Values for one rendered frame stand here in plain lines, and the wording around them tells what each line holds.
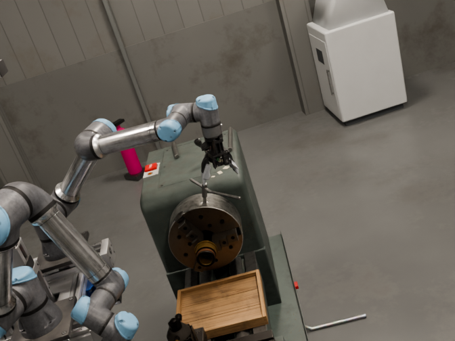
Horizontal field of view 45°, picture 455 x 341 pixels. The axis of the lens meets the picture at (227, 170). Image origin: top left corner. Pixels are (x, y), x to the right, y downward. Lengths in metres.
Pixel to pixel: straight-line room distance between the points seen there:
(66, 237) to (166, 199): 0.79
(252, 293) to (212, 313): 0.18
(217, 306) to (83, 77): 4.23
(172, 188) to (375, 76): 3.57
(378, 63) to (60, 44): 3.24
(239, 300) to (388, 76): 3.86
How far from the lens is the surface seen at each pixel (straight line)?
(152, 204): 2.42
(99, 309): 1.69
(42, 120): 6.31
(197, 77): 6.10
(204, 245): 2.20
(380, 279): 3.59
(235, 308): 2.22
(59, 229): 1.71
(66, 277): 2.50
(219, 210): 2.24
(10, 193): 1.65
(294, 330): 2.56
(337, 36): 5.43
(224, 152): 2.06
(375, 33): 5.56
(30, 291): 1.98
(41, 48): 6.12
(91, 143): 2.09
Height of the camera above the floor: 2.25
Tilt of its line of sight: 24 degrees down
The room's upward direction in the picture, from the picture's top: 18 degrees counter-clockwise
